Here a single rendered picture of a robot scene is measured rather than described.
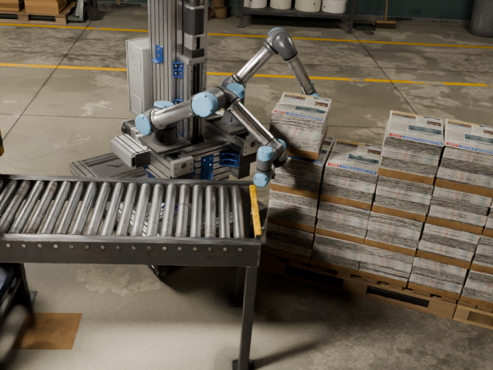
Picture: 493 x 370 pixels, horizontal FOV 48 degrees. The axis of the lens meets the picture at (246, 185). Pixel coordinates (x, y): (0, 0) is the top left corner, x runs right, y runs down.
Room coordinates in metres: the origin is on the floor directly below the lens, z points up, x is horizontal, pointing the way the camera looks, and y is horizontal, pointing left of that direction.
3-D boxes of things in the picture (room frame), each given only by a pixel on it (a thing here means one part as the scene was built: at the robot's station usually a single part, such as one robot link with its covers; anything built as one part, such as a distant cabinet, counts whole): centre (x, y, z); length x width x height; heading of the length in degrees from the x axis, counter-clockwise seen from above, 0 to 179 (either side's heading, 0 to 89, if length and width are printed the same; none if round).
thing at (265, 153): (2.41, -0.09, 0.97); 0.11 x 0.08 x 0.11; 153
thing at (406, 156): (2.71, -0.87, 0.95); 0.38 x 0.29 x 0.23; 166
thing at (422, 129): (2.70, -0.87, 1.06); 0.37 x 0.29 x 0.01; 166
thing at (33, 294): (2.33, 1.22, 0.01); 0.14 x 0.14 x 0.01; 5
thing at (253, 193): (2.18, -0.05, 0.81); 0.43 x 0.03 x 0.02; 5
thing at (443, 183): (2.63, -1.16, 0.86); 0.38 x 0.29 x 0.04; 164
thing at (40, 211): (2.10, 0.94, 0.77); 0.47 x 0.05 x 0.05; 5
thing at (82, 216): (2.12, 0.74, 0.77); 0.47 x 0.05 x 0.05; 5
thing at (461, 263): (2.74, -0.74, 0.40); 1.16 x 0.38 x 0.51; 74
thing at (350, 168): (2.74, -0.74, 0.42); 1.17 x 0.39 x 0.83; 74
